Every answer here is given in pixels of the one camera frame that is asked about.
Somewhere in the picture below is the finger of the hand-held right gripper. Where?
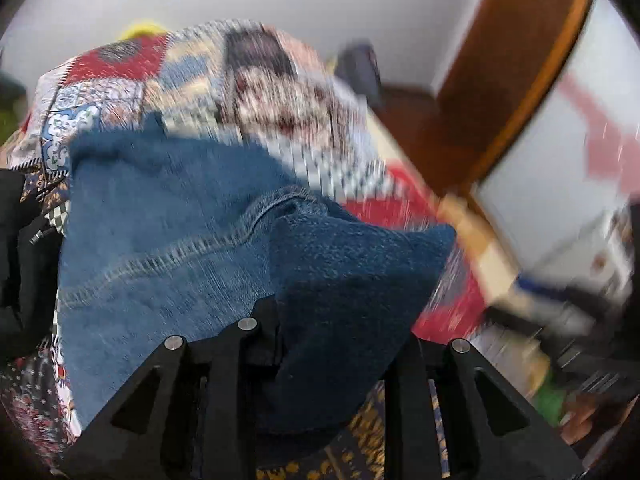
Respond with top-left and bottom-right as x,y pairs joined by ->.
512,271 -> 593,333

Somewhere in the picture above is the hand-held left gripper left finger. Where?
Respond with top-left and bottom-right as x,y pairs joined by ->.
62,297 -> 283,480

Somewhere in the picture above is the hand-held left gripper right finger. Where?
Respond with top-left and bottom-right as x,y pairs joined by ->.
382,332 -> 587,480

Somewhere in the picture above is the blue denim jacket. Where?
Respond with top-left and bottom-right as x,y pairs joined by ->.
56,112 -> 458,448

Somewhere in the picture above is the wooden bed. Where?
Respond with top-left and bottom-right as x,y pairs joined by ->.
365,110 -> 523,308

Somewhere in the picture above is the white sliding door with hearts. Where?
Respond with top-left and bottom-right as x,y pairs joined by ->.
472,0 -> 640,271

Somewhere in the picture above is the brown wooden door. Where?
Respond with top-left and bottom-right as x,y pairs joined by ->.
380,0 -> 598,196

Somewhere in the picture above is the black cloth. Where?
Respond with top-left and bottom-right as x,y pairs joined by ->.
0,169 -> 68,358

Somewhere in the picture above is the grey backpack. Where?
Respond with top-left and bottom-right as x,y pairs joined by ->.
337,39 -> 383,108

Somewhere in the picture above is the patchwork printed blanket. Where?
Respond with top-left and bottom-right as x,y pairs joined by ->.
0,19 -> 496,480

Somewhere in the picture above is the yellow curved headboard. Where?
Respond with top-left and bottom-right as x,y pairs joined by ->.
119,20 -> 168,41

